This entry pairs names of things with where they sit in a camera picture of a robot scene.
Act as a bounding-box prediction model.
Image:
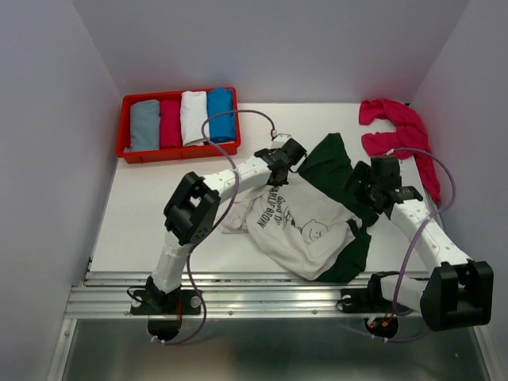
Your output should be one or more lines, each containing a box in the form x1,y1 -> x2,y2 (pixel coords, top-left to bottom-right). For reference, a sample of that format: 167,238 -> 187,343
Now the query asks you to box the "grey rolled t-shirt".
124,99 -> 160,152

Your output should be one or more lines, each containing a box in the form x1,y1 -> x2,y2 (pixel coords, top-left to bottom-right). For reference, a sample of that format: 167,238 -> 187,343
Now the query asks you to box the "magenta crumpled t-shirt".
359,98 -> 441,203

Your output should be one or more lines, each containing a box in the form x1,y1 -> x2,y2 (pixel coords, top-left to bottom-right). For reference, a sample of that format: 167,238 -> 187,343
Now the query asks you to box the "magenta rolled t-shirt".
160,100 -> 182,149

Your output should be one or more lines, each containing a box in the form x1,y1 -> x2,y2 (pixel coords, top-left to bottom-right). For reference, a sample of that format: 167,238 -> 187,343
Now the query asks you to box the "white rolled t-shirt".
180,91 -> 210,147

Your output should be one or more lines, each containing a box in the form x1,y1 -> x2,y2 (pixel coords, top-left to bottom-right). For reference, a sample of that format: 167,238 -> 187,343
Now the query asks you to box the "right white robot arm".
341,156 -> 494,332

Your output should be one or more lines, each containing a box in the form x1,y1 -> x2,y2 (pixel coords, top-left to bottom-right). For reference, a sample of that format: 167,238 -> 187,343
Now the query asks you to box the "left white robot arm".
145,134 -> 306,313

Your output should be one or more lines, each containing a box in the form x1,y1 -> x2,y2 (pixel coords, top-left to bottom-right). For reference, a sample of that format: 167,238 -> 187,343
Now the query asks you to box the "blue rolled t-shirt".
207,88 -> 236,143

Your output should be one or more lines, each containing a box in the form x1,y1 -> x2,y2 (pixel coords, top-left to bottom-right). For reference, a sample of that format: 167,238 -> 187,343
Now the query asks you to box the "red plastic tray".
116,87 -> 237,164

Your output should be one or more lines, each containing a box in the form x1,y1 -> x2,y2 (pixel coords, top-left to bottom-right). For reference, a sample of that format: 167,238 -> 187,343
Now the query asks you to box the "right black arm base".
337,271 -> 424,316

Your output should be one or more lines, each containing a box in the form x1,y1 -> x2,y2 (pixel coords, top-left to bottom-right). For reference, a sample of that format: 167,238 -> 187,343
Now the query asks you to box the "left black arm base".
126,277 -> 203,316

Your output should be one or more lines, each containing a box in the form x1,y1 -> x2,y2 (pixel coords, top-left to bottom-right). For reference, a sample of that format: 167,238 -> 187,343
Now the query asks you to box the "cream and green t-shirt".
219,133 -> 378,283

